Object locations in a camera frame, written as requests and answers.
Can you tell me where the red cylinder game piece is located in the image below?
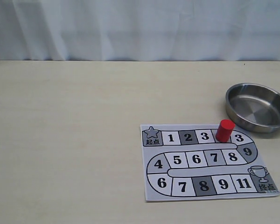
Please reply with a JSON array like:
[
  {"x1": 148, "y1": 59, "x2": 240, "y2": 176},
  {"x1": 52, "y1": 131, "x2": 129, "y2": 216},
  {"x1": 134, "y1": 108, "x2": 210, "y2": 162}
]
[{"x1": 216, "y1": 119, "x2": 235, "y2": 142}]

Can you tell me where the paper game board sheet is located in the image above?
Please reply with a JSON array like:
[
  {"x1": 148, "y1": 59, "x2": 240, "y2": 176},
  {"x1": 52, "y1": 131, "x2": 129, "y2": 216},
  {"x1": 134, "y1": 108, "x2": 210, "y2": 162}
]
[{"x1": 140, "y1": 124, "x2": 280, "y2": 202}]

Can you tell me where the round stainless steel tray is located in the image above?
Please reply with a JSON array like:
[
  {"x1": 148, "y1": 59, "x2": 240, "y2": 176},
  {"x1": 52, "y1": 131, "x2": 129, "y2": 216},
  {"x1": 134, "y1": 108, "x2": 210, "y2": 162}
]
[{"x1": 225, "y1": 83, "x2": 280, "y2": 134}]

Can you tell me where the white curtain backdrop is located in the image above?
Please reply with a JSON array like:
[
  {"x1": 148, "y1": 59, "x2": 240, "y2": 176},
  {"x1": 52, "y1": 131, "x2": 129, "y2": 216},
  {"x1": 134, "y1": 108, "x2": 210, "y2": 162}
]
[{"x1": 0, "y1": 0, "x2": 280, "y2": 61}]

